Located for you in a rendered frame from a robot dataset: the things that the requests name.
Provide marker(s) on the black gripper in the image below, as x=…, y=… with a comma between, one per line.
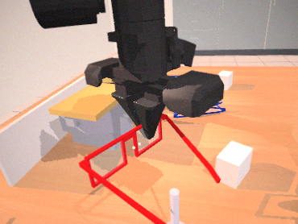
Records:
x=142, y=86

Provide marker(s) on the white cube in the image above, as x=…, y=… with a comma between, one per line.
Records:
x=233, y=163
x=226, y=77

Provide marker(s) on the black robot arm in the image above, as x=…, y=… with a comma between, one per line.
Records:
x=63, y=13

